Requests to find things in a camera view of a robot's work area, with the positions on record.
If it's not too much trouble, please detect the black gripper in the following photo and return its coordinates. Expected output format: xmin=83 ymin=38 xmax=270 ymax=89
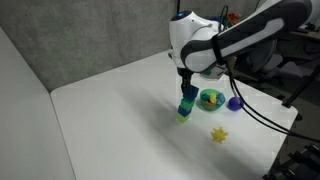
xmin=177 ymin=67 xmax=194 ymax=99

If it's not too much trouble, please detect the dark blue cube block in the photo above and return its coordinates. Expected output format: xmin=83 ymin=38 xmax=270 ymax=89
xmin=184 ymin=85 xmax=200 ymax=102

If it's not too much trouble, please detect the green bowl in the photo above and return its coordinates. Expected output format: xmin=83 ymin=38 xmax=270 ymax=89
xmin=199 ymin=88 xmax=227 ymax=112

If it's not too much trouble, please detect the green cloth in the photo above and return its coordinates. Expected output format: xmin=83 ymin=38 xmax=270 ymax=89
xmin=201 ymin=66 xmax=215 ymax=77

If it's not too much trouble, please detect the lime green cube block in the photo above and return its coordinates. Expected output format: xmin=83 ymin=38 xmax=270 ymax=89
xmin=175 ymin=112 xmax=190 ymax=124

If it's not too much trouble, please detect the light blue toy figure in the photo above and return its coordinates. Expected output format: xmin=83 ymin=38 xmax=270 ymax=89
xmin=216 ymin=93 xmax=226 ymax=105

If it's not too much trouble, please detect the purple bumpy ball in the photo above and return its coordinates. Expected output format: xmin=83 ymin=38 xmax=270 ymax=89
xmin=227 ymin=96 xmax=245 ymax=112

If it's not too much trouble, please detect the yellow spiky star toy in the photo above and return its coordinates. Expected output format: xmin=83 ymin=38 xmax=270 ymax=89
xmin=210 ymin=126 xmax=230 ymax=145

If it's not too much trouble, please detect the cardboard box with items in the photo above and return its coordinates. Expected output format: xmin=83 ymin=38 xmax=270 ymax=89
xmin=221 ymin=12 xmax=243 ymax=30

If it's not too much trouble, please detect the grey office chair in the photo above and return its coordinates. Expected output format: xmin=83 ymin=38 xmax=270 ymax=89
xmin=244 ymin=36 xmax=296 ymax=90

